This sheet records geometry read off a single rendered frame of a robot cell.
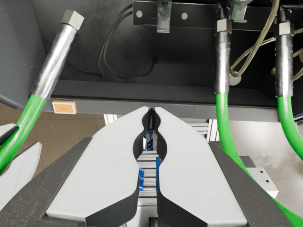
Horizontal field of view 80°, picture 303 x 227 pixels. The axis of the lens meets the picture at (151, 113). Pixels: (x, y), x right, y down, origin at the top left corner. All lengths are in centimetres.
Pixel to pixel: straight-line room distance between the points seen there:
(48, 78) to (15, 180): 10
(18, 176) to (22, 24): 41
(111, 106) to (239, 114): 31
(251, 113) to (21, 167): 46
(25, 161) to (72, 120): 158
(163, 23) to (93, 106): 30
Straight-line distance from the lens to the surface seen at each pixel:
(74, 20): 23
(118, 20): 35
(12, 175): 20
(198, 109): 46
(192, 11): 36
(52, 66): 21
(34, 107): 21
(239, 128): 180
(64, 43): 22
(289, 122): 27
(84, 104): 47
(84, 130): 179
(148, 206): 74
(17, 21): 53
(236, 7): 24
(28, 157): 20
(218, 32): 27
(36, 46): 57
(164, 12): 23
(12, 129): 21
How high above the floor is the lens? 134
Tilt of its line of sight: 59 degrees down
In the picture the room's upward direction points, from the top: 177 degrees counter-clockwise
